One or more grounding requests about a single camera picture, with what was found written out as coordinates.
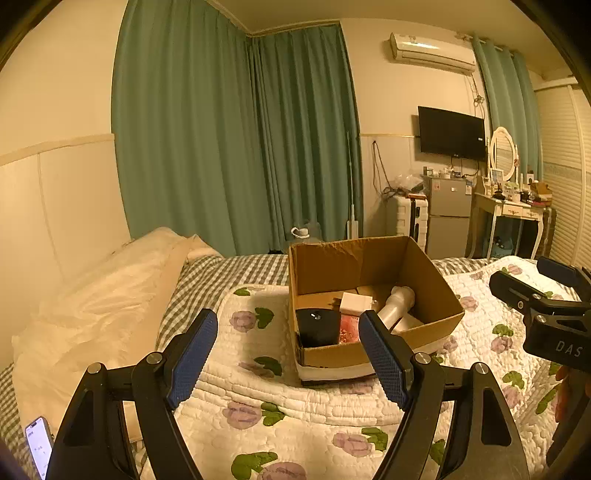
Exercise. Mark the person's right hand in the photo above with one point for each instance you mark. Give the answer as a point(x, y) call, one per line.
point(564, 392)

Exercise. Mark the brown cardboard box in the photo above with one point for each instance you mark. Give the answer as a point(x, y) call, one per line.
point(332, 357)

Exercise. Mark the cream louvered wardrobe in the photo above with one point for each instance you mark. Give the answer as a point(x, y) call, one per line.
point(568, 207)

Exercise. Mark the white charger block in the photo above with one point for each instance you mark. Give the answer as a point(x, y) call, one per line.
point(354, 303)

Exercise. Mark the white oval mirror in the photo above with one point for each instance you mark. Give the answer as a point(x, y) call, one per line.
point(503, 152)

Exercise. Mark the smartphone with lit screen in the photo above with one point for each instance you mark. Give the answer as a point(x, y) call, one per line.
point(39, 445)

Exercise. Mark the wide green curtain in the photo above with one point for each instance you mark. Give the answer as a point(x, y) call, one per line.
point(194, 138)

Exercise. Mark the narrow green curtain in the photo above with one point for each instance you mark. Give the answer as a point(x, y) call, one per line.
point(508, 101)

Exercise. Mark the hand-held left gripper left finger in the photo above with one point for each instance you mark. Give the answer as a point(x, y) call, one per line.
point(191, 364)

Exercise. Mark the white mop pole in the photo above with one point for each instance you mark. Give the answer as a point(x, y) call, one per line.
point(353, 221)

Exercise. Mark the white suitcase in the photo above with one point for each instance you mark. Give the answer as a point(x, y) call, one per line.
point(399, 221)

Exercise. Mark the silver fridge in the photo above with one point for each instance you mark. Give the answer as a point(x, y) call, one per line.
point(448, 217)

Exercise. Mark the red packet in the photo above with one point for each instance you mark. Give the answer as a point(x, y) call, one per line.
point(348, 330)

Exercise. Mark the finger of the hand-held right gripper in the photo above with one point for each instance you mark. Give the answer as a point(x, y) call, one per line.
point(517, 288)
point(565, 274)

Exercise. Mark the white plastic bottle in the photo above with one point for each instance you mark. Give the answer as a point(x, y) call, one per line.
point(397, 304)

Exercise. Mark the cream pillow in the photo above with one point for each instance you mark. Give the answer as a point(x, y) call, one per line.
point(92, 314)

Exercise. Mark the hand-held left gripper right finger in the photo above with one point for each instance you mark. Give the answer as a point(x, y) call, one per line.
point(383, 364)

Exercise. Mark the white dressing table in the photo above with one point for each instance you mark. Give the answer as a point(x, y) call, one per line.
point(512, 210)

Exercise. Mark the white air conditioner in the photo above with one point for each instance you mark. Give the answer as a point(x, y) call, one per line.
point(434, 50)

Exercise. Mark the clear plastic bag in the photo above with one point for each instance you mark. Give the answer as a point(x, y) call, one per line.
point(406, 182)

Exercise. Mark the black wall television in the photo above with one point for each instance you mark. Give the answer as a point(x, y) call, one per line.
point(450, 131)

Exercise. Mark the black computer mouse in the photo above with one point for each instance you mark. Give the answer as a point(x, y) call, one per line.
point(318, 330)

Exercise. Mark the cream padded headboard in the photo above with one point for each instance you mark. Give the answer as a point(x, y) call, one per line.
point(69, 221)

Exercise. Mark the floral white quilt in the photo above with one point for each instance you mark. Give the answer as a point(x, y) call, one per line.
point(277, 415)

